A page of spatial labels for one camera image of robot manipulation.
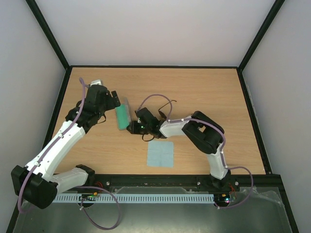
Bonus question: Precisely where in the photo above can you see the grey glasses case green lining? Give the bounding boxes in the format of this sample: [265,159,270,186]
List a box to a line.
[115,97,132,131]

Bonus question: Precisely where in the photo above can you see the light blue slotted cable duct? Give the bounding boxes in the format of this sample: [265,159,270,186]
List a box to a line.
[53,193,215,204]

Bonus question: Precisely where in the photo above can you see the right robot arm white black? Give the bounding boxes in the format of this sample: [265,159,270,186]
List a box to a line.
[126,107,231,190]

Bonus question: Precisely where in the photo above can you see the black sunglasses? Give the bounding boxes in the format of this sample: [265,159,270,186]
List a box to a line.
[157,100,177,119]

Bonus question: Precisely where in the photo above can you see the black enclosure frame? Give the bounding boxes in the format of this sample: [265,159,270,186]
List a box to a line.
[6,0,299,233]

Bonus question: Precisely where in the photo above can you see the light blue cleaning cloth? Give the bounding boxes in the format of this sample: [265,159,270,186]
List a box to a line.
[147,141,174,168]

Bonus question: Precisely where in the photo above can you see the black aluminium front rail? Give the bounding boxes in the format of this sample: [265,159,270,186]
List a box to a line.
[24,172,282,192]

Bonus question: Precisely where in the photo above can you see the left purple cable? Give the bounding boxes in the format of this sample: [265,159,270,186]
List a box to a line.
[18,77,122,229]

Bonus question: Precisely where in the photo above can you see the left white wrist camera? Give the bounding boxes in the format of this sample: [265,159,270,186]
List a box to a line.
[90,80,103,86]

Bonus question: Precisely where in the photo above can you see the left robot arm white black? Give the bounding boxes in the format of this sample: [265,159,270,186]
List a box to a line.
[11,83,121,209]

